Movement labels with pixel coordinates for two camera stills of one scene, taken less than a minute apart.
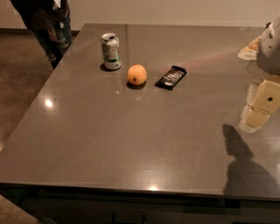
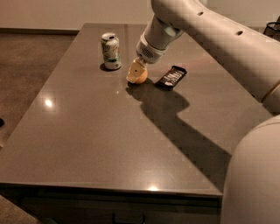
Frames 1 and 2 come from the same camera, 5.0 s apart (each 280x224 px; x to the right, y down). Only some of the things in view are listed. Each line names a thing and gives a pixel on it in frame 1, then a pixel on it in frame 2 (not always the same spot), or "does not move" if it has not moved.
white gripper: (269, 51) to (149, 52)
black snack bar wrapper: (173, 76) does not move
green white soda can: (110, 45) does not move
